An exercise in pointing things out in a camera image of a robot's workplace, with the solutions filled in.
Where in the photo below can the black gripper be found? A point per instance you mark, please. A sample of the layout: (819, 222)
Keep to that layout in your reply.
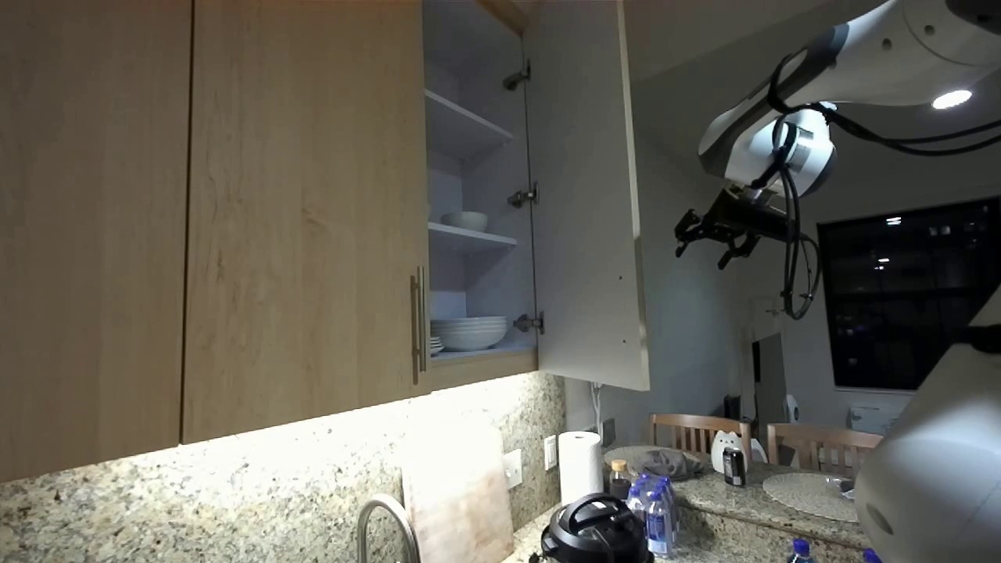
(745, 220)

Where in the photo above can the wooden cupboard door white inside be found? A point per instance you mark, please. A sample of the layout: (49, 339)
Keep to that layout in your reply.
(583, 207)

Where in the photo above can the metal cupboard hinge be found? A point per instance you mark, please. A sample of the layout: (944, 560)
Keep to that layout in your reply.
(531, 324)
(518, 77)
(522, 196)

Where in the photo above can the white cupboard interior with shelves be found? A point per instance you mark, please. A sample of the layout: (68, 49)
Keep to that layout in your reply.
(480, 282)

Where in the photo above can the wide wooden cupboard door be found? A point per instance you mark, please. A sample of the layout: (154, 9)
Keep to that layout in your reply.
(301, 207)

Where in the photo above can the narrow wooden cupboard door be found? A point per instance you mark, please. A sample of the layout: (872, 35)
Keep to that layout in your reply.
(96, 230)

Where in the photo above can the grey interior door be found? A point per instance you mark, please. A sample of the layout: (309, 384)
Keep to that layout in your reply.
(769, 384)

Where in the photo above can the dark night window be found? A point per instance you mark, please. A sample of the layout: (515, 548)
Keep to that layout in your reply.
(885, 300)

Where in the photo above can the wooden dining chair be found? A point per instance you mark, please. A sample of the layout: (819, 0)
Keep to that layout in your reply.
(698, 430)
(825, 443)

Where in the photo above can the white jug with black print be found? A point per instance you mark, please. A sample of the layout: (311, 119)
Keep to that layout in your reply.
(737, 456)

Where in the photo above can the small white bowl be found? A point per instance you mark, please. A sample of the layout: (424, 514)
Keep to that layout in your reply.
(468, 220)

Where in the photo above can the large white bowl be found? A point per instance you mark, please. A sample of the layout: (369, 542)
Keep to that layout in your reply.
(471, 331)

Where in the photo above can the white paper towel roll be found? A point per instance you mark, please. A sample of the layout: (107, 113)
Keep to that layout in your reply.
(581, 466)

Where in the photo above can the round beige placemat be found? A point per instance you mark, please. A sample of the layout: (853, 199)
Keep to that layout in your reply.
(808, 494)

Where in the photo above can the blue cap water bottle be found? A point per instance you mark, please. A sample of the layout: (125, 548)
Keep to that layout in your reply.
(872, 556)
(802, 550)

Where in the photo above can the light wooden cutting board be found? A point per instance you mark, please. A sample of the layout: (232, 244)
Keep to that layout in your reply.
(465, 510)

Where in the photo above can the chrome kitchen faucet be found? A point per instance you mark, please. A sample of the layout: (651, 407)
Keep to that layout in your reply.
(388, 505)

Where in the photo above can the white wall outlet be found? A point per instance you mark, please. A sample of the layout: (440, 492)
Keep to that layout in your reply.
(548, 452)
(515, 466)

